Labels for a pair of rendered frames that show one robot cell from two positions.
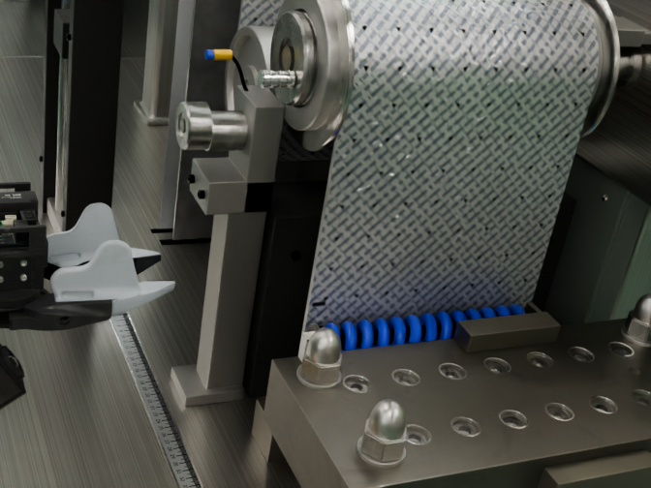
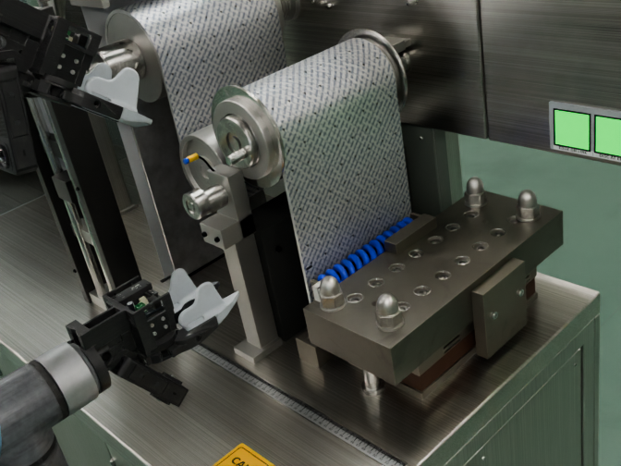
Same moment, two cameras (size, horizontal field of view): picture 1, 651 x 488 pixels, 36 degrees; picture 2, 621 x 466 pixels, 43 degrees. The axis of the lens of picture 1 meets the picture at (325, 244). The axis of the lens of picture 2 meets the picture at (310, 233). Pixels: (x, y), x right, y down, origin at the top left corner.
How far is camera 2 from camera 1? 29 cm
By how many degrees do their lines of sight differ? 10
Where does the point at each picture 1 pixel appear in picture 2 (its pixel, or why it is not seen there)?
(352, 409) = (361, 311)
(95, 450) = (225, 410)
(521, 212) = (387, 166)
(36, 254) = (169, 310)
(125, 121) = not seen: hidden behind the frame
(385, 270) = (334, 232)
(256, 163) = (238, 208)
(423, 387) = (388, 283)
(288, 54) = (234, 141)
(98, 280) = (202, 309)
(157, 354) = (218, 346)
